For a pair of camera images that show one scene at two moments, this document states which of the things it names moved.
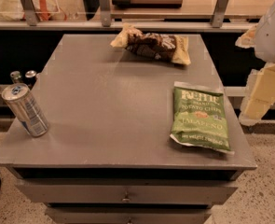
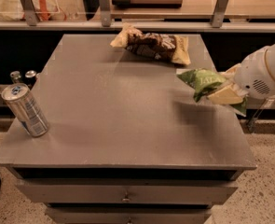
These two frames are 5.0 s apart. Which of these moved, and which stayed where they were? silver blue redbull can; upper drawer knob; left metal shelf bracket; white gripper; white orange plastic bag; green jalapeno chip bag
Moved: white gripper; green jalapeno chip bag
Stayed: upper drawer knob; left metal shelf bracket; white orange plastic bag; silver blue redbull can
